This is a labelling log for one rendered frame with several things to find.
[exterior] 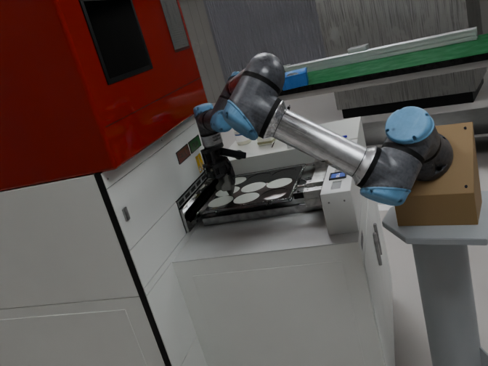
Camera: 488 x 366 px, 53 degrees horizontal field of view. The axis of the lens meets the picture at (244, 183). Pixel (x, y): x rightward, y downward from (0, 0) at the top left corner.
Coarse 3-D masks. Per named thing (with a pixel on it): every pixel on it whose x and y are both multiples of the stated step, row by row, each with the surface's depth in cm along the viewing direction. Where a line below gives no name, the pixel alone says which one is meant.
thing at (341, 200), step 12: (324, 180) 162; (336, 180) 158; (348, 180) 156; (324, 192) 151; (336, 192) 149; (348, 192) 148; (324, 204) 151; (336, 204) 150; (348, 204) 149; (360, 204) 168; (336, 216) 152; (348, 216) 151; (336, 228) 153; (348, 228) 152
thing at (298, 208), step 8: (264, 208) 182; (272, 208) 180; (280, 208) 179; (288, 208) 178; (296, 208) 177; (304, 208) 177; (312, 208) 176; (320, 208) 175; (208, 216) 189; (216, 216) 187; (224, 216) 186; (232, 216) 185; (240, 216) 184; (248, 216) 183; (256, 216) 183; (264, 216) 182; (208, 224) 189
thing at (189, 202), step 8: (200, 184) 200; (208, 184) 204; (200, 192) 195; (192, 200) 187; (184, 208) 179; (200, 208) 194; (184, 216) 178; (192, 216) 187; (200, 216) 191; (184, 224) 179; (192, 224) 183
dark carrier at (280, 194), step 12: (288, 168) 203; (300, 168) 199; (252, 180) 202; (264, 180) 197; (240, 192) 190; (264, 192) 184; (276, 192) 180; (288, 192) 177; (204, 204) 189; (228, 204) 182; (240, 204) 178
